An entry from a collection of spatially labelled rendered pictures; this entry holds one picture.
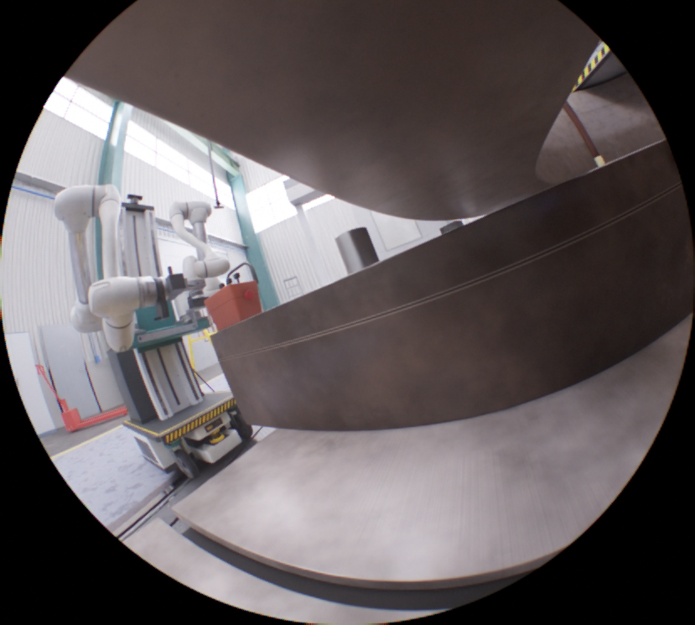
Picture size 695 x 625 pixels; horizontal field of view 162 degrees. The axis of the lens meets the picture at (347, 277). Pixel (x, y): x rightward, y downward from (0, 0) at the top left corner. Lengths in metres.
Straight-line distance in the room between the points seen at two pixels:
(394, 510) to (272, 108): 0.54
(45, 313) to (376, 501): 7.02
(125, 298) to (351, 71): 0.69
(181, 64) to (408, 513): 0.56
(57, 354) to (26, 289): 1.63
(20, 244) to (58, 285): 1.50
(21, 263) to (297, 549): 7.26
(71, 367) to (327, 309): 6.68
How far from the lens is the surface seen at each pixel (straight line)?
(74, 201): 1.18
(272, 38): 0.23
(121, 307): 0.74
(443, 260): 0.45
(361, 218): 3.66
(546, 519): 0.37
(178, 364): 1.75
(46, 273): 7.41
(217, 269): 1.46
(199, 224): 1.81
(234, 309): 0.82
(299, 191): 3.82
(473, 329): 0.47
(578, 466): 0.42
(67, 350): 6.98
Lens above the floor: 0.64
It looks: 5 degrees up
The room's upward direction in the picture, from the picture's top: 21 degrees counter-clockwise
